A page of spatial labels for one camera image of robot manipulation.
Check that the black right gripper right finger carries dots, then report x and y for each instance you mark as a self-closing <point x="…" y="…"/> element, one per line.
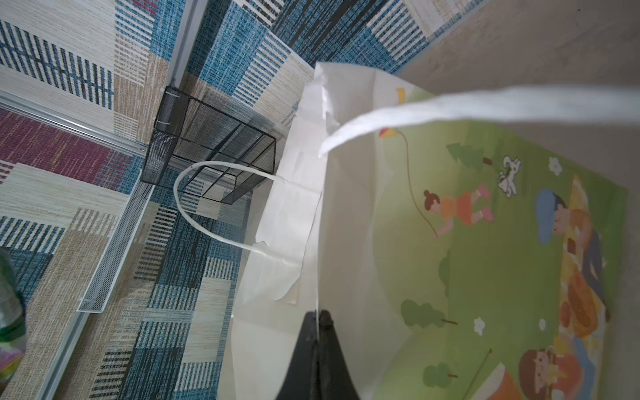
<point x="334" y="381"/>

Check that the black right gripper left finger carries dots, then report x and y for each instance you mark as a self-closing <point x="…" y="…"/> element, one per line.
<point x="301" y="378"/>

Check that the white illustrated paper bag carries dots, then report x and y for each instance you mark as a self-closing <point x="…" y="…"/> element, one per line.
<point x="457" y="260"/>

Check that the green Fox's candy bag front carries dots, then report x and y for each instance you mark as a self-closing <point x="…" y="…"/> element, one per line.
<point x="13" y="322"/>

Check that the black wire shelf rack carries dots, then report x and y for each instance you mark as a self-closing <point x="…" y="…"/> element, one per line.
<point x="212" y="148"/>

